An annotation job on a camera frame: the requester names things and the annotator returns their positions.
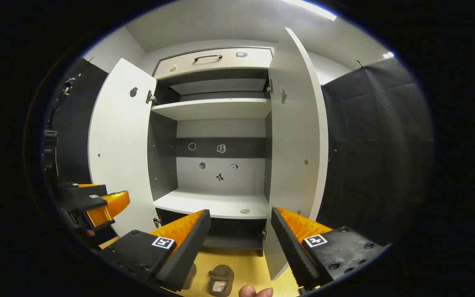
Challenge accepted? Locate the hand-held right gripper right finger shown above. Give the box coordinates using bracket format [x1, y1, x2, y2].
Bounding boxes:
[270, 206, 390, 294]

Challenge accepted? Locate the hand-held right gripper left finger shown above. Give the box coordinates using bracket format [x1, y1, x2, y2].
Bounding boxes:
[97, 209, 212, 292]

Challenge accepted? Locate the brown fuzzy shoe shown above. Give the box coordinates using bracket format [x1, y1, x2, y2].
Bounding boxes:
[181, 263, 197, 290]
[207, 265, 235, 297]

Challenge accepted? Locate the white cabinet door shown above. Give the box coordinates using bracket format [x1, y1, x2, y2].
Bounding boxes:
[88, 58, 159, 238]
[262, 27, 329, 281]

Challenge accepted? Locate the white shoe cabinet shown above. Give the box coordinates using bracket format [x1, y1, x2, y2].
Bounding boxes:
[147, 46, 275, 257]

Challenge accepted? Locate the white cabinet drawer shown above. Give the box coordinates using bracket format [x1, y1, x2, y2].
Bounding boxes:
[153, 47, 274, 80]

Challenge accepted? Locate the black backdrop cloth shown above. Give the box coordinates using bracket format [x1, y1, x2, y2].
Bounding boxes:
[316, 57, 435, 246]
[50, 58, 118, 248]

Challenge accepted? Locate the long ceiling light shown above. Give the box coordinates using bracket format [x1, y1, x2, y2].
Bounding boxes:
[281, 0, 338, 21]

